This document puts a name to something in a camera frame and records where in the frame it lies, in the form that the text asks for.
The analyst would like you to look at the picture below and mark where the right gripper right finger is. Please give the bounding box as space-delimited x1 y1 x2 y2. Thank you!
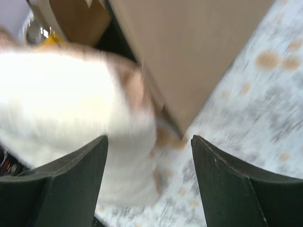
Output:
191 135 303 227

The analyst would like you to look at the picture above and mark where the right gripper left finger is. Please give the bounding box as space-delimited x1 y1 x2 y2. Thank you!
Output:
0 136 108 227

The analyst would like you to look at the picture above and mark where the beige patterned pillow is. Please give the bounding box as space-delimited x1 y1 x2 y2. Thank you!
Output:
0 30 160 206

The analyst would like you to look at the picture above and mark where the beige fabric pet tent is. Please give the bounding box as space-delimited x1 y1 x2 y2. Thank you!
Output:
35 0 273 136

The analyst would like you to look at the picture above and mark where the yellow double pet bowl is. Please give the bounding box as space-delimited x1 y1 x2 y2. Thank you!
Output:
24 15 64 48

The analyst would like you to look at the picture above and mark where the floral table mat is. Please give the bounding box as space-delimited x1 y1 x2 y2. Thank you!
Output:
96 0 303 227

